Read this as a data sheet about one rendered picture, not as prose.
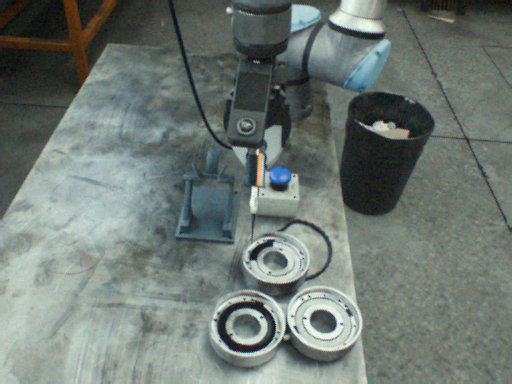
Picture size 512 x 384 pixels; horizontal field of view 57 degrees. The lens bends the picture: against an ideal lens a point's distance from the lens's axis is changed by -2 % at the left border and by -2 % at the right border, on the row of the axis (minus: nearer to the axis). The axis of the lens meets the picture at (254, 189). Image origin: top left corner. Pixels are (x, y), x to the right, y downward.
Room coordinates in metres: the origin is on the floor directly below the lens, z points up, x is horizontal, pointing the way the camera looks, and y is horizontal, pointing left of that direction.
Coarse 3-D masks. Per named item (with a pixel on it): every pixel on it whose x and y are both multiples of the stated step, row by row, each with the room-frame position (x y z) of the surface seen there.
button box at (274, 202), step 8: (296, 176) 0.67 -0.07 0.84; (272, 184) 0.64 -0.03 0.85; (288, 184) 0.65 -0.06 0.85; (296, 184) 0.65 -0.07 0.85; (264, 192) 0.62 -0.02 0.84; (272, 192) 0.62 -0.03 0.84; (280, 192) 0.63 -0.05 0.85; (288, 192) 0.63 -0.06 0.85; (296, 192) 0.63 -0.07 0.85; (264, 200) 0.61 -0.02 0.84; (272, 200) 0.61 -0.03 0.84; (280, 200) 0.61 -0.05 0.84; (288, 200) 0.61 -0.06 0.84; (296, 200) 0.61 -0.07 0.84; (264, 208) 0.61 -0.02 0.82; (272, 208) 0.61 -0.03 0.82; (280, 208) 0.61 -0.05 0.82; (288, 208) 0.61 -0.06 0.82; (296, 208) 0.61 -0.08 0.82; (272, 216) 0.61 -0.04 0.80; (280, 216) 0.61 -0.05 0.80; (288, 216) 0.61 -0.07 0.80
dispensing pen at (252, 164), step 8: (256, 152) 0.58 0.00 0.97; (248, 160) 0.56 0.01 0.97; (256, 160) 0.56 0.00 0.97; (248, 168) 0.55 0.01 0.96; (256, 168) 0.55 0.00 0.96; (248, 176) 0.54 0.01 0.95; (256, 176) 0.54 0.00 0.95; (248, 184) 0.53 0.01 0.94; (256, 184) 0.53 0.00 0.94; (256, 192) 0.53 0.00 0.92; (256, 200) 0.53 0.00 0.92; (256, 208) 0.52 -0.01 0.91
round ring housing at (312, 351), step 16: (320, 288) 0.43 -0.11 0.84; (320, 304) 0.41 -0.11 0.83; (352, 304) 0.41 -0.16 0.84; (288, 320) 0.37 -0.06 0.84; (304, 320) 0.38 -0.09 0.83; (336, 320) 0.39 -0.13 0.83; (352, 320) 0.39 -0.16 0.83; (320, 336) 0.36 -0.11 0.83; (336, 336) 0.36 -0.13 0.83; (352, 336) 0.36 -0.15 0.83; (304, 352) 0.34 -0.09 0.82; (320, 352) 0.33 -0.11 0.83; (336, 352) 0.33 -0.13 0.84
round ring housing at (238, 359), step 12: (228, 300) 0.40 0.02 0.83; (240, 300) 0.40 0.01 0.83; (264, 300) 0.41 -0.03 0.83; (216, 312) 0.38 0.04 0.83; (240, 312) 0.38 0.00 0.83; (252, 312) 0.39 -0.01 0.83; (276, 312) 0.39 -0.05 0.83; (216, 324) 0.36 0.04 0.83; (228, 324) 0.36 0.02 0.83; (240, 324) 0.38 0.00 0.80; (252, 324) 0.38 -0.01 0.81; (264, 324) 0.37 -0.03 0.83; (276, 324) 0.37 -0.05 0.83; (216, 336) 0.34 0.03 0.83; (264, 336) 0.35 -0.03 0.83; (276, 336) 0.35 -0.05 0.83; (216, 348) 0.33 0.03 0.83; (264, 348) 0.33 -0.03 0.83; (276, 348) 0.33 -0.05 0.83; (228, 360) 0.32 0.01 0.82; (240, 360) 0.31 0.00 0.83; (252, 360) 0.31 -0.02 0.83; (264, 360) 0.32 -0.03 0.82
